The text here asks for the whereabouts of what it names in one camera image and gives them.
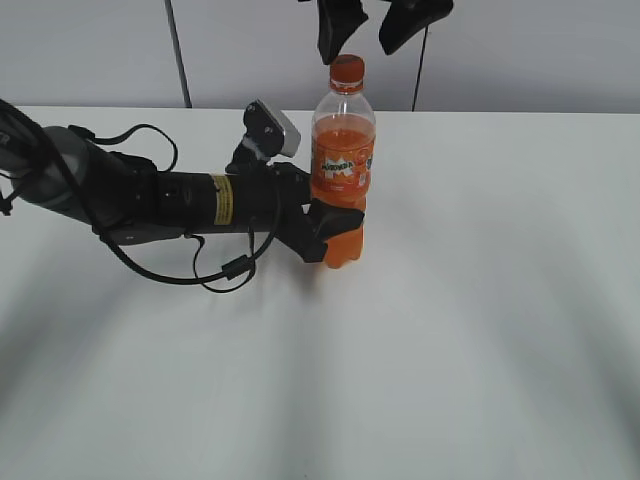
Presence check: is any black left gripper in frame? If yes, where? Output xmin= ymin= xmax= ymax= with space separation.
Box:
xmin=232 ymin=162 xmax=364 ymax=263

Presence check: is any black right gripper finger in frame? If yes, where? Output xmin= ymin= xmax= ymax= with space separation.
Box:
xmin=379 ymin=0 xmax=454 ymax=55
xmin=316 ymin=0 xmax=369 ymax=65

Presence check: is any orange bottle cap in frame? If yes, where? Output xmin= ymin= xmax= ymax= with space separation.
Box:
xmin=330 ymin=54 xmax=365 ymax=84

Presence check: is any orange Mirinda soda bottle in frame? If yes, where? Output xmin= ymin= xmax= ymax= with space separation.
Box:
xmin=309 ymin=79 xmax=378 ymax=270

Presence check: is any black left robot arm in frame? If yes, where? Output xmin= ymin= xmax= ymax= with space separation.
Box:
xmin=1 ymin=100 xmax=364 ymax=263

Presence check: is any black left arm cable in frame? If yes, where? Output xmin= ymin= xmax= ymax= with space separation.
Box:
xmin=64 ymin=123 xmax=281 ymax=295

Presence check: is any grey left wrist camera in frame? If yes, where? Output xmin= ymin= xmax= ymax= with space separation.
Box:
xmin=225 ymin=99 xmax=301 ymax=175

